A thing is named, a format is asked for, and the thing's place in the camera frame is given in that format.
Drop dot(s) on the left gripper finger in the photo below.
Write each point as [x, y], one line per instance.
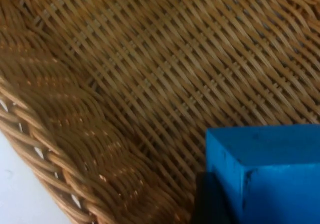
[212, 201]

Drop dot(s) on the blue cube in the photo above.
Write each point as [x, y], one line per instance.
[270, 174]

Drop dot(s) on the pale brown wicker basket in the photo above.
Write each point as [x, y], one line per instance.
[140, 79]

